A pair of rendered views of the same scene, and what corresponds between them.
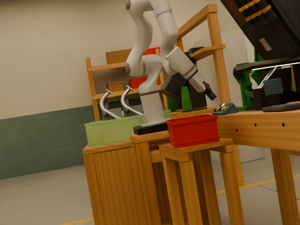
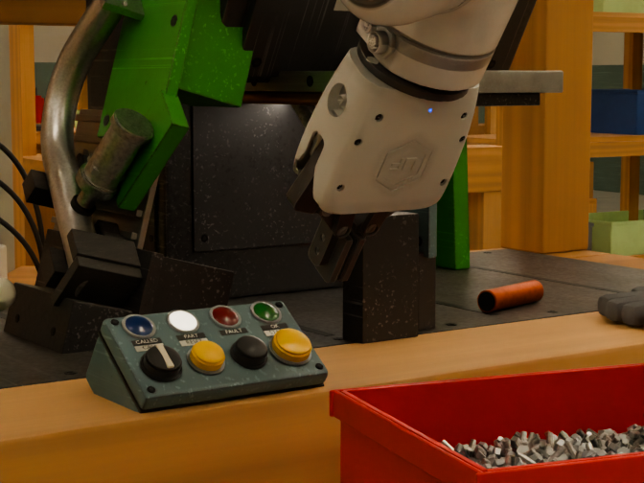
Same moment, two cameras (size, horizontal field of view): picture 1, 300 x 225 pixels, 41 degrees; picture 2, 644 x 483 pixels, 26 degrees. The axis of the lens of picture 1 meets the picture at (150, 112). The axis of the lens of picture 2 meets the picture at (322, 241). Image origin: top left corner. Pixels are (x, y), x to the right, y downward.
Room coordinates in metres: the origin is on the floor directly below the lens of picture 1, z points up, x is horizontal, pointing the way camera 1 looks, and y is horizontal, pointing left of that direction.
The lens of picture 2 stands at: (2.45, 0.56, 1.12)
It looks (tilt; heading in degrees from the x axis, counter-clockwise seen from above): 7 degrees down; 250
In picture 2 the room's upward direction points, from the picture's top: straight up
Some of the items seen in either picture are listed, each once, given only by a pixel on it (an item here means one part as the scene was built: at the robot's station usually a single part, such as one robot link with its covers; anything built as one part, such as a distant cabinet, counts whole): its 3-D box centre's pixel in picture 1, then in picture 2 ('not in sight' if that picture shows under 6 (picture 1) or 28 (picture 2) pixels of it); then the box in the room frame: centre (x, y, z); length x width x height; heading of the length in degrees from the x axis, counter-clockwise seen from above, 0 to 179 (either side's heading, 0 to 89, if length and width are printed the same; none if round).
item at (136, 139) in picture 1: (157, 134); not in sight; (2.50, -0.03, 0.83); 0.32 x 0.32 x 0.04; 8
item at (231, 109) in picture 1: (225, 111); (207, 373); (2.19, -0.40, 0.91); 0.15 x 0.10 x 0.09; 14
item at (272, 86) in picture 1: (274, 93); (400, 247); (1.95, -0.61, 0.97); 0.10 x 0.02 x 0.14; 104
